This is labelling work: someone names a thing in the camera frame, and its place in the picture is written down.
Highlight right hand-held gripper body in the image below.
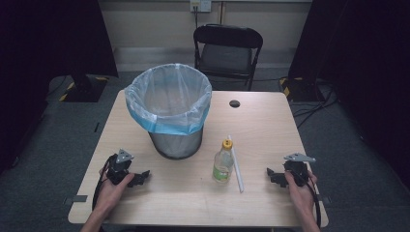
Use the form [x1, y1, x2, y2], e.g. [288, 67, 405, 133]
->
[282, 152, 317, 188]

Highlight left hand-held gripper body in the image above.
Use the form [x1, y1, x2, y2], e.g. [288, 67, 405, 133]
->
[102, 148, 135, 186]

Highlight white plastic tube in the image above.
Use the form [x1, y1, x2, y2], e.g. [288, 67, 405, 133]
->
[226, 134, 246, 194]

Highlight metal mesh trash bin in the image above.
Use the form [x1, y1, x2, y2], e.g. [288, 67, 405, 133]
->
[148, 123, 205, 160]

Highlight clear bottle with yellow cap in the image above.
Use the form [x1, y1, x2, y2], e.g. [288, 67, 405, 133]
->
[211, 138, 236, 185]

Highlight mesh trash bin with liner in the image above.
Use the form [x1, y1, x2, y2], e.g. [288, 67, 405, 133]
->
[124, 63, 214, 136]

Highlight person's left hand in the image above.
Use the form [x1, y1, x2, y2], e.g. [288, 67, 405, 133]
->
[96, 173, 136, 213]

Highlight person's right hand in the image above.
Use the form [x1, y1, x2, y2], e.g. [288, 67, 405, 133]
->
[284, 170, 319, 211]

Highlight black stand base striped tape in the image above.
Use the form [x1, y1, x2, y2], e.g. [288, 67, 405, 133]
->
[278, 76, 321, 103]
[58, 74, 109, 103]

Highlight black curtain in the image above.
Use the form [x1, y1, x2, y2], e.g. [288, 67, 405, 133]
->
[287, 0, 410, 191]
[0, 0, 119, 177]

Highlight black folding chair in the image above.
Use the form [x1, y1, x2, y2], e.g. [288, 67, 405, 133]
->
[192, 23, 264, 92]

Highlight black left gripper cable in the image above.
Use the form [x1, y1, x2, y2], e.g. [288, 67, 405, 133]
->
[92, 159, 111, 211]

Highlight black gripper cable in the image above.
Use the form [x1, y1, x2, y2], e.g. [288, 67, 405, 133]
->
[92, 159, 111, 211]
[289, 169, 323, 228]

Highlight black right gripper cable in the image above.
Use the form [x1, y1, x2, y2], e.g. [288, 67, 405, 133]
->
[289, 169, 323, 228]

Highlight black floor cables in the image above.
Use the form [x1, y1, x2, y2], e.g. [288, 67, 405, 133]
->
[290, 79, 340, 130]

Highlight white wall socket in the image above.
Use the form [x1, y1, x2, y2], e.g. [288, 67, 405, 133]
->
[190, 0, 213, 14]

